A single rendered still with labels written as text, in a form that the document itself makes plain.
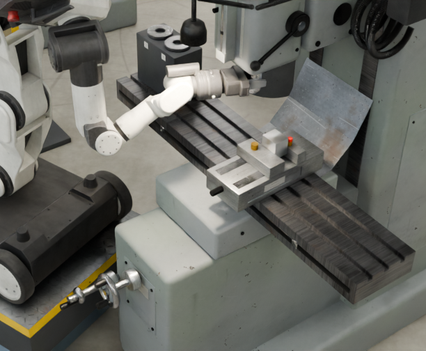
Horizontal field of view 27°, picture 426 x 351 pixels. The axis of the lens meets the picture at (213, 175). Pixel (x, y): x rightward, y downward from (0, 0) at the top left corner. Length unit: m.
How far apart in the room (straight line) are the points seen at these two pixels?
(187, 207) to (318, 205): 0.41
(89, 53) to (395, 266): 1.02
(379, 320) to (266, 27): 1.41
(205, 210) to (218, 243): 0.12
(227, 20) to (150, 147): 2.05
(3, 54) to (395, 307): 1.73
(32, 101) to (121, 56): 2.32
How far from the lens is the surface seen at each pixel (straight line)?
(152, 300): 2.79
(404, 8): 2.37
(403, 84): 2.77
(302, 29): 2.47
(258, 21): 2.39
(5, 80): 2.86
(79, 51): 2.38
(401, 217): 3.19
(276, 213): 2.58
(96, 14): 2.46
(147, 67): 3.08
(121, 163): 4.31
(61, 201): 3.18
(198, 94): 2.55
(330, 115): 2.91
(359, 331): 3.34
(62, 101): 4.78
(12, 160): 3.05
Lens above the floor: 2.63
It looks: 38 degrees down
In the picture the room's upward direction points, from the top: 2 degrees clockwise
